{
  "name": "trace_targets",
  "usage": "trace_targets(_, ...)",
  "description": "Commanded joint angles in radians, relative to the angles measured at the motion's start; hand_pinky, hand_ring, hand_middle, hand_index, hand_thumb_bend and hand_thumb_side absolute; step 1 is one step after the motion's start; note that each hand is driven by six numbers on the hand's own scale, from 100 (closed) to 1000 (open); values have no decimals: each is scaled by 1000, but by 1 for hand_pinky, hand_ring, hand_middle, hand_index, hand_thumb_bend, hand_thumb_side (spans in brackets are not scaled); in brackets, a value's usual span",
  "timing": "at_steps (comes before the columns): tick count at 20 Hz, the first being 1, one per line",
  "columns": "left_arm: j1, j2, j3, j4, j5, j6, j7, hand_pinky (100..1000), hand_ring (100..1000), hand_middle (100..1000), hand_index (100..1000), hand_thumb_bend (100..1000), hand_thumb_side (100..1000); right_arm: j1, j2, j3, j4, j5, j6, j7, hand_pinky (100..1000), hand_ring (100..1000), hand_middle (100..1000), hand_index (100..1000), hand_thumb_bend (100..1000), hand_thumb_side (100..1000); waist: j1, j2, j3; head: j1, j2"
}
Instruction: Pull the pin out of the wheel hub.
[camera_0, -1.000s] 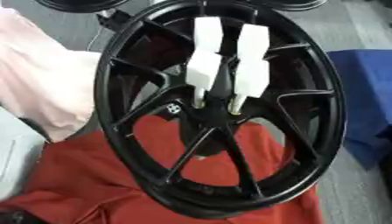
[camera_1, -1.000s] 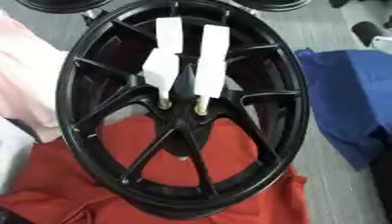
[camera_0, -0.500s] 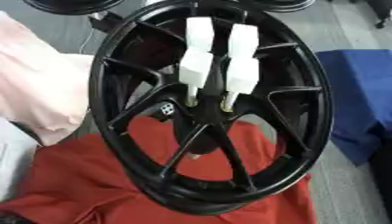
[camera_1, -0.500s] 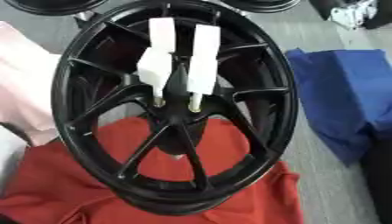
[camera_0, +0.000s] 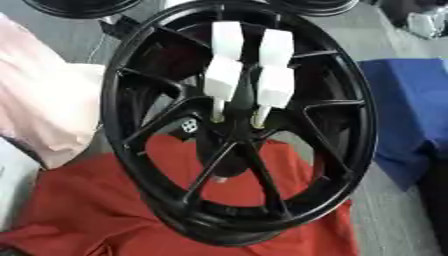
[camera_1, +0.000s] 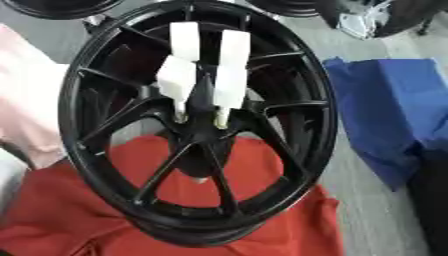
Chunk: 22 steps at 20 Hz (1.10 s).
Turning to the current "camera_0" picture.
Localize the white pin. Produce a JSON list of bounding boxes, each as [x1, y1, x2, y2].
[[257, 28, 296, 69], [250, 65, 298, 129], [210, 20, 245, 61], [201, 55, 245, 123]]

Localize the black spoked wheel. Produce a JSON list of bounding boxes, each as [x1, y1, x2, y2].
[[99, 0, 380, 248]]

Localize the black round wheel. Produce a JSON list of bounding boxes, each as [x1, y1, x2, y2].
[[21, 0, 146, 20], [267, 0, 363, 18]]

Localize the blue cloth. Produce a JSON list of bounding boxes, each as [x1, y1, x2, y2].
[[355, 57, 448, 192]]

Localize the pink cloth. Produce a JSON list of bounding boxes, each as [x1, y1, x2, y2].
[[0, 12, 109, 170]]

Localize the silver crumpled object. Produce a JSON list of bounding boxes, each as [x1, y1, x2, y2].
[[406, 7, 448, 40]]

